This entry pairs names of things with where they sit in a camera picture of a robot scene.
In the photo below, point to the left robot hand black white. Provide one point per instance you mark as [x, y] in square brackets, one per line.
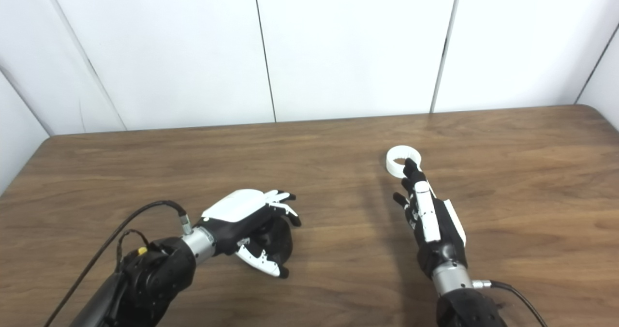
[237, 211]

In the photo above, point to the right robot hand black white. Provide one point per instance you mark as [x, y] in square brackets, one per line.
[437, 242]

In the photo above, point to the round black part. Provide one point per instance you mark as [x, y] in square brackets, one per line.
[280, 237]

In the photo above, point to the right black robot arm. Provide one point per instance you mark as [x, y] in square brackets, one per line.
[466, 307]

